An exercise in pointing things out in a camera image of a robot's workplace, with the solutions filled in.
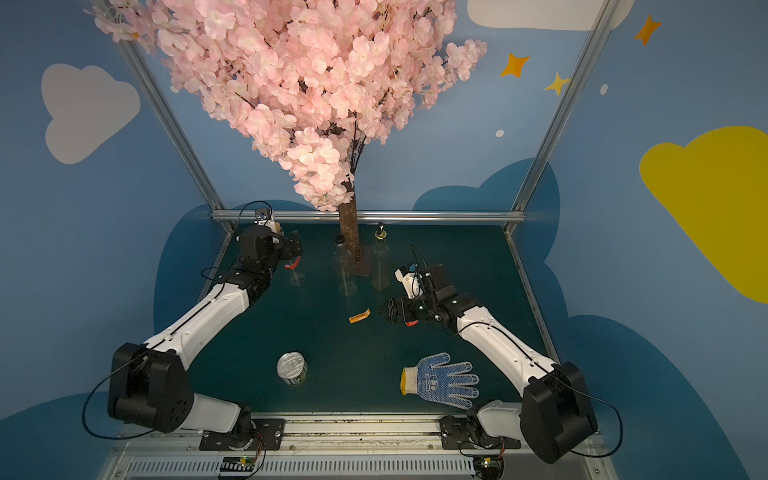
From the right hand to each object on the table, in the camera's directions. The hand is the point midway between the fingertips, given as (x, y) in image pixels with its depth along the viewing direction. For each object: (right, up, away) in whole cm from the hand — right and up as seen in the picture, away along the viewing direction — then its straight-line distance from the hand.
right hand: (396, 305), depth 82 cm
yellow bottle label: (-11, -6, +14) cm, 19 cm away
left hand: (-33, +21, +2) cm, 40 cm away
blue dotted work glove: (+13, -22, 0) cm, 25 cm away
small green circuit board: (-40, -38, -9) cm, 56 cm away
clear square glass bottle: (-4, +12, +8) cm, 15 cm away
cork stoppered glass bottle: (-34, +6, +18) cm, 39 cm away
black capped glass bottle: (-16, +10, +7) cm, 20 cm away
